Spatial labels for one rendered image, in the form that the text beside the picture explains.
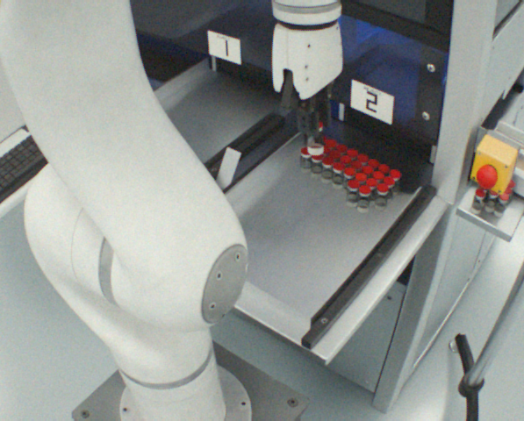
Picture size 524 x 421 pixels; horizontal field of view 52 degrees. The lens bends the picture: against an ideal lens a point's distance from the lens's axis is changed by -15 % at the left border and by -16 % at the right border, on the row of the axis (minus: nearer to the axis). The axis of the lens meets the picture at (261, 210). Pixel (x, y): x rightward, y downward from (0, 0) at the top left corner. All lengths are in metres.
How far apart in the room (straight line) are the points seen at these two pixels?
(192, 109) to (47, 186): 0.78
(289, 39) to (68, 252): 0.36
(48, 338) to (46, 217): 1.55
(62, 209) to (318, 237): 0.57
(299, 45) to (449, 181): 0.47
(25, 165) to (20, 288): 0.96
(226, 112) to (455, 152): 0.50
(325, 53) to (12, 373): 1.60
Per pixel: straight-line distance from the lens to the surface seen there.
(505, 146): 1.03
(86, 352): 2.00
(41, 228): 0.55
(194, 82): 1.39
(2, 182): 1.35
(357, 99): 1.09
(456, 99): 0.98
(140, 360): 0.62
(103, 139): 0.40
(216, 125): 1.24
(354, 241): 1.00
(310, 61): 0.73
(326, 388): 1.84
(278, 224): 1.03
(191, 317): 0.49
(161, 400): 0.69
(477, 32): 0.91
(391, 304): 1.39
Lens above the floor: 1.62
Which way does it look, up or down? 44 degrees down
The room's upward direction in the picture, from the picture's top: 2 degrees counter-clockwise
